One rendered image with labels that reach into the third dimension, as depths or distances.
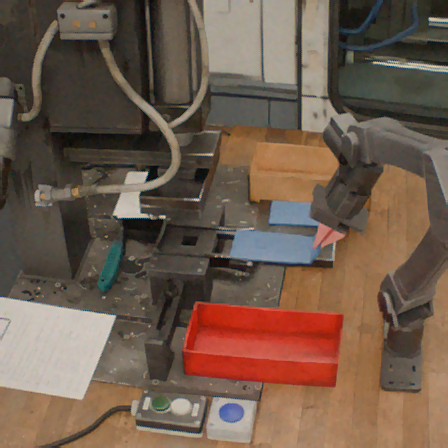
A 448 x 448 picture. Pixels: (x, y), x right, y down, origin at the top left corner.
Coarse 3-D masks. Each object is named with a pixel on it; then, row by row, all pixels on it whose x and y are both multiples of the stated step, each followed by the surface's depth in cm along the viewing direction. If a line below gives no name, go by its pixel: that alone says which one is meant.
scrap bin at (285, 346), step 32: (192, 320) 142; (224, 320) 146; (256, 320) 145; (288, 320) 144; (320, 320) 143; (192, 352) 136; (224, 352) 143; (256, 352) 143; (288, 352) 143; (320, 352) 142; (288, 384) 137; (320, 384) 136
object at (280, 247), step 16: (240, 240) 153; (256, 240) 153; (272, 240) 153; (288, 240) 153; (304, 240) 153; (240, 256) 150; (256, 256) 150; (272, 256) 150; (288, 256) 149; (304, 256) 149
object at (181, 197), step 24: (72, 144) 146; (96, 144) 146; (120, 144) 145; (144, 144) 145; (168, 144) 143; (192, 144) 142; (216, 144) 142; (168, 168) 142; (192, 168) 141; (144, 192) 139; (168, 192) 139; (192, 192) 139; (192, 216) 139
